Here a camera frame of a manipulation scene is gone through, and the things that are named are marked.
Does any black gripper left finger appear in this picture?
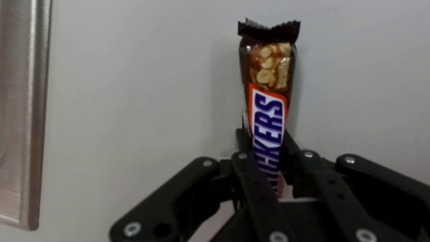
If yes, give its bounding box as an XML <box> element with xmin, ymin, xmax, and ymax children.
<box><xmin>109</xmin><ymin>129</ymin><xmax>296</xmax><ymax>242</ymax></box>

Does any stainless steel sink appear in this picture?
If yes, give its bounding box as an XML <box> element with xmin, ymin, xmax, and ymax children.
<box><xmin>0</xmin><ymin>0</ymin><xmax>53</xmax><ymax>232</ymax></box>

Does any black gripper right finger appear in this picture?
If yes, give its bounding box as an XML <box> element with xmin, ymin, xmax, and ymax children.
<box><xmin>281</xmin><ymin>133</ymin><xmax>430</xmax><ymax>242</ymax></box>

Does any Snickers candy bar packet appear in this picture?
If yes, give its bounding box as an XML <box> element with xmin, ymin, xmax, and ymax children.
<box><xmin>238</xmin><ymin>19</ymin><xmax>302</xmax><ymax>193</ymax></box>

